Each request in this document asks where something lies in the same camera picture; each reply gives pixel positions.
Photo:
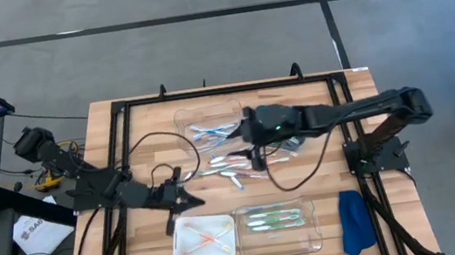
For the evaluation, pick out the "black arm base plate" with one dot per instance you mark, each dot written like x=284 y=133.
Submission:
x=83 y=203
x=356 y=168

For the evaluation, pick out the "small white table label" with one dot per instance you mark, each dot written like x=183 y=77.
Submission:
x=360 y=68

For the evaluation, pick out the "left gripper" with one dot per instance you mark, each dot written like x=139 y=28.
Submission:
x=168 y=194

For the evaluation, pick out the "blue cloth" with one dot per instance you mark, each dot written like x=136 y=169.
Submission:
x=357 y=225

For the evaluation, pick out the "teal plastic bin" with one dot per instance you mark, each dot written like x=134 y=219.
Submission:
x=295 y=140

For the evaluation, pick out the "clear plastic bin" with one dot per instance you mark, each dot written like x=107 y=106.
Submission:
x=283 y=248
x=208 y=112

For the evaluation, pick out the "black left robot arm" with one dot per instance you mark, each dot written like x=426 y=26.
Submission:
x=55 y=156

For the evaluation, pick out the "pale toothbrush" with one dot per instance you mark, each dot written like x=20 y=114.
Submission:
x=215 y=171
x=218 y=160

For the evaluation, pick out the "yellow clamp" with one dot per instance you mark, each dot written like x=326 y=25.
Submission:
x=47 y=183

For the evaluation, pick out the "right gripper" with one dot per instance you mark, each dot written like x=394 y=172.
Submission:
x=251 y=135

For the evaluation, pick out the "white printed paper sheet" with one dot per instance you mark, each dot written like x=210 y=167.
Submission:
x=40 y=240

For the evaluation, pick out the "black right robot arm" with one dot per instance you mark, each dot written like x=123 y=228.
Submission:
x=340 y=110

